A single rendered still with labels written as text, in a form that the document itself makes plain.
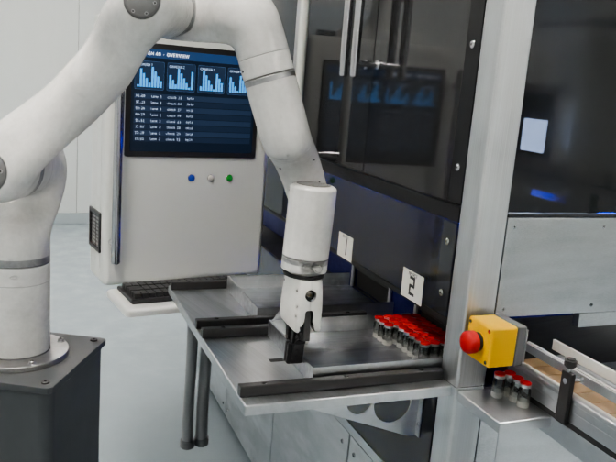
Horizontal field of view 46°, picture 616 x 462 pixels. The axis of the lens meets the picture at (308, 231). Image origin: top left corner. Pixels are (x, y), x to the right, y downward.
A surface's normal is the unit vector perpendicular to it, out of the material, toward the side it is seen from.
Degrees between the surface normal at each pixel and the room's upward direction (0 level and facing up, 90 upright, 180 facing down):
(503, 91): 90
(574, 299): 90
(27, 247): 82
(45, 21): 90
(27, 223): 30
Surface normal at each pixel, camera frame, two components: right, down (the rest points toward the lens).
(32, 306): 0.74, 0.19
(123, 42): -0.44, 0.66
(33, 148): 0.45, 0.05
